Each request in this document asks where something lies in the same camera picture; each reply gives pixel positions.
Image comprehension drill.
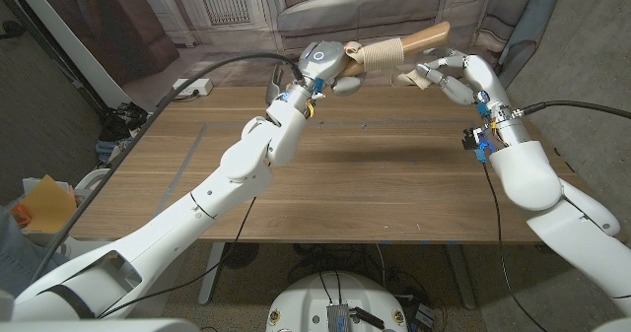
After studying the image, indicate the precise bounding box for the dark pile of floor clutter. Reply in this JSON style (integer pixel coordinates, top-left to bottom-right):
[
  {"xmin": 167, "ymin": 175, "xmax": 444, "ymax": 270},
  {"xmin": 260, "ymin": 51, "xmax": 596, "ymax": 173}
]
[{"xmin": 96, "ymin": 102, "xmax": 152, "ymax": 165}]

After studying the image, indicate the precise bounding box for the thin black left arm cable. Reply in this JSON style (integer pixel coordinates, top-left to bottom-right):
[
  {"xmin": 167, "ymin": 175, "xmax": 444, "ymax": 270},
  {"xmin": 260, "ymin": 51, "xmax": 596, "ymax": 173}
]
[{"xmin": 96, "ymin": 196, "xmax": 257, "ymax": 319}]

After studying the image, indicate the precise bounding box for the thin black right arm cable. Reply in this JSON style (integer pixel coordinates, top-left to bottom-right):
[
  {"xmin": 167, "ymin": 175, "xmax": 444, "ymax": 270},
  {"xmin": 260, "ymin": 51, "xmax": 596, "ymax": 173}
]
[{"xmin": 480, "ymin": 162, "xmax": 548, "ymax": 332}]

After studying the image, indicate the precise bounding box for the white power strip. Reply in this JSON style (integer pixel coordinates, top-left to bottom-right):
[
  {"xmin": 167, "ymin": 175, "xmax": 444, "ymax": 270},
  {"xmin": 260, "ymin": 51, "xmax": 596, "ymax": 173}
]
[{"xmin": 172, "ymin": 78, "xmax": 215, "ymax": 98}]

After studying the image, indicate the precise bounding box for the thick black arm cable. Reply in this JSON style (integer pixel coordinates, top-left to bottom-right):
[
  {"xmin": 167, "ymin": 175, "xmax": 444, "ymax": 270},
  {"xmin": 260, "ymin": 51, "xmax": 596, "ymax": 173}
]
[
  {"xmin": 29, "ymin": 51, "xmax": 305, "ymax": 284},
  {"xmin": 515, "ymin": 100, "xmax": 631, "ymax": 121}
]

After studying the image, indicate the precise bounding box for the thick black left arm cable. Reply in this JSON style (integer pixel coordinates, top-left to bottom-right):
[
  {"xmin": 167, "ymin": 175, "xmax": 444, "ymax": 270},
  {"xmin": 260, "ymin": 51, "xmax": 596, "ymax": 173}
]
[{"xmin": 29, "ymin": 51, "xmax": 305, "ymax": 284}]

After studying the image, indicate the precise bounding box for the person in blue jeans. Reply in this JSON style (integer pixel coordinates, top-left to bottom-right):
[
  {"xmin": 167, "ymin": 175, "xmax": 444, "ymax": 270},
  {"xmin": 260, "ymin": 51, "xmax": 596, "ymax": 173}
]
[{"xmin": 0, "ymin": 206, "xmax": 70, "ymax": 299}]

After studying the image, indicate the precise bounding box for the printed living room backdrop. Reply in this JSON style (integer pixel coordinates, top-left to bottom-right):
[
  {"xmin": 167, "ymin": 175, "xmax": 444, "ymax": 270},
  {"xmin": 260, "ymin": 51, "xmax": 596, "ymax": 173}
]
[{"xmin": 24, "ymin": 0, "xmax": 543, "ymax": 112}]

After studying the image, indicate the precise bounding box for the white table leg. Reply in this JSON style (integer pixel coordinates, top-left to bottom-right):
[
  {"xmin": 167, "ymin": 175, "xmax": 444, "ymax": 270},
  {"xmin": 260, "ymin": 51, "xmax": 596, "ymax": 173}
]
[
  {"xmin": 446, "ymin": 242, "xmax": 478, "ymax": 311},
  {"xmin": 197, "ymin": 242, "xmax": 226, "ymax": 306}
]

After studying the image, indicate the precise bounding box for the grey-blue rolled backdrop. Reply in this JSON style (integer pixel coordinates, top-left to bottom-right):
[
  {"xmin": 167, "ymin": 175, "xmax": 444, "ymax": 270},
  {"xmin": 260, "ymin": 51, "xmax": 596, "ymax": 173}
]
[{"xmin": 492, "ymin": 0, "xmax": 567, "ymax": 90}]

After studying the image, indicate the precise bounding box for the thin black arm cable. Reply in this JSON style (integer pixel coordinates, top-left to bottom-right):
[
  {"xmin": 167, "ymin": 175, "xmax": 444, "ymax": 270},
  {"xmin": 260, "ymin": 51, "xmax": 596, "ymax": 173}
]
[
  {"xmin": 96, "ymin": 196, "xmax": 257, "ymax": 319},
  {"xmin": 480, "ymin": 162, "xmax": 548, "ymax": 332}
]

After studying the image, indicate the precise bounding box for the wooden handle claw hammer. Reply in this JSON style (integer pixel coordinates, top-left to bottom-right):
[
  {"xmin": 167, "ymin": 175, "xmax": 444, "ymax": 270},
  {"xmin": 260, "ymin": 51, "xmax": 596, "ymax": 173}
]
[{"xmin": 265, "ymin": 21, "xmax": 452, "ymax": 105}]

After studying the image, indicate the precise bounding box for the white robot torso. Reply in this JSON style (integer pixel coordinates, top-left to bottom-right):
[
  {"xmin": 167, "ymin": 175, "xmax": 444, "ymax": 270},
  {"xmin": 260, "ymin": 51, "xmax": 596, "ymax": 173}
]
[{"xmin": 264, "ymin": 271, "xmax": 409, "ymax": 332}]

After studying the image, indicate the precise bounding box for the grey finned electronics box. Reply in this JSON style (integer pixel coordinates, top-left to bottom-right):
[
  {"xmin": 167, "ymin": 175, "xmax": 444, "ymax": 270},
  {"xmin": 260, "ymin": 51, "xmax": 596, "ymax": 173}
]
[{"xmin": 326, "ymin": 302, "xmax": 351, "ymax": 332}]

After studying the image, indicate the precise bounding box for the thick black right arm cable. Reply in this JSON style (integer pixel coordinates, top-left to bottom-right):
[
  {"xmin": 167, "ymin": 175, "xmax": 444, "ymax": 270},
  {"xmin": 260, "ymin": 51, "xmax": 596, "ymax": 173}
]
[{"xmin": 515, "ymin": 100, "xmax": 631, "ymax": 121}]

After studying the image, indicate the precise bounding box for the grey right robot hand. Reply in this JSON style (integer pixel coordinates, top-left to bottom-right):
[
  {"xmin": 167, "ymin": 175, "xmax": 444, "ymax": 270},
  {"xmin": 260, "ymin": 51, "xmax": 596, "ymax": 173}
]
[{"xmin": 415, "ymin": 49, "xmax": 514, "ymax": 121}]

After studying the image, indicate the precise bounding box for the beige elastic arm wrap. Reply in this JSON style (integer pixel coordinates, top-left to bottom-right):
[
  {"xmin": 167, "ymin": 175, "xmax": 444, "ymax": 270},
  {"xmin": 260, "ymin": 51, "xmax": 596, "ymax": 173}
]
[{"xmin": 343, "ymin": 36, "xmax": 433, "ymax": 90}]

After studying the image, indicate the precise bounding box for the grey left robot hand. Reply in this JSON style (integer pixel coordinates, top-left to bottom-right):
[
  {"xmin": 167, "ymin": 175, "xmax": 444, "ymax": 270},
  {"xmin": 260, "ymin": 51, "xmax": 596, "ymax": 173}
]
[{"xmin": 297, "ymin": 39, "xmax": 367, "ymax": 97}]

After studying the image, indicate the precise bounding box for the white slanted board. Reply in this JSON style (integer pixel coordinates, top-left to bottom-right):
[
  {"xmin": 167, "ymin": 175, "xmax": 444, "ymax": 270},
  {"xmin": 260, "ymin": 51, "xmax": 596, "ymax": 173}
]
[{"xmin": 7, "ymin": 0, "xmax": 132, "ymax": 109}]

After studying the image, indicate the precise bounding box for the yellow paper envelope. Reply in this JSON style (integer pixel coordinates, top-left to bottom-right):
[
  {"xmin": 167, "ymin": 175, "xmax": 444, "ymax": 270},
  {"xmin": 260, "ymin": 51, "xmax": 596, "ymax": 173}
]
[{"xmin": 19, "ymin": 174, "xmax": 76, "ymax": 233}]

